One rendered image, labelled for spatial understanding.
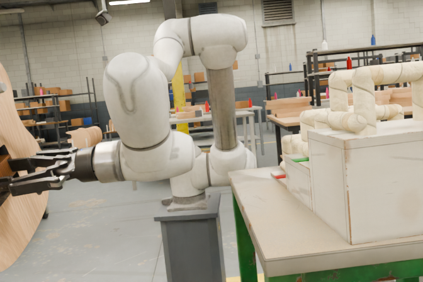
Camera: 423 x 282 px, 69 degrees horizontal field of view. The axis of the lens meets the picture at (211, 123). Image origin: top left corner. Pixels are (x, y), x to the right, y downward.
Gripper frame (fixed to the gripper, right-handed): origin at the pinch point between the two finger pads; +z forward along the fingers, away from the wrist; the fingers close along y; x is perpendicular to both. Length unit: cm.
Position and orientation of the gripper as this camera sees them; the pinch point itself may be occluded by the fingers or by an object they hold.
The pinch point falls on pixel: (3, 174)
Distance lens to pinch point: 81.4
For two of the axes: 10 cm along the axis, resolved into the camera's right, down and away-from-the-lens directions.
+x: -0.9, -9.0, -4.2
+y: -0.9, -4.1, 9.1
